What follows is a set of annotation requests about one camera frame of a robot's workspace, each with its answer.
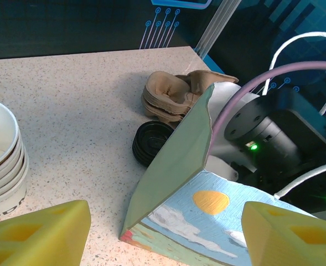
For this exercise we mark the white paper cup stack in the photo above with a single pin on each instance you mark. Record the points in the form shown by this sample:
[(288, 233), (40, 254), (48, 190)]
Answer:
[(2, 177)]

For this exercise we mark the black lid stack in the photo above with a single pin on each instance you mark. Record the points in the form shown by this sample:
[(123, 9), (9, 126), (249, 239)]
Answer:
[(149, 141)]

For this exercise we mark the aluminium frame post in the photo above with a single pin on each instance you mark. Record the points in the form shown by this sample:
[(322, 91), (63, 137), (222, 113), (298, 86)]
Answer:
[(218, 27)]

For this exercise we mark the pulp cup carrier stack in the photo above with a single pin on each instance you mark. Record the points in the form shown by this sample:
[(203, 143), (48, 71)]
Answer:
[(165, 91)]

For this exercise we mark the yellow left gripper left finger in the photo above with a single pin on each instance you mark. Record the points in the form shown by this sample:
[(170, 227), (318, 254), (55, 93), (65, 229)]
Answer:
[(41, 238)]

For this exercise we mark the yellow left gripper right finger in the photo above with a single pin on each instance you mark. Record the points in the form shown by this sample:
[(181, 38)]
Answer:
[(276, 235)]

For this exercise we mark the painted paper gift bag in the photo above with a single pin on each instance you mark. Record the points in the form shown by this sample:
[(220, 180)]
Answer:
[(179, 155)]

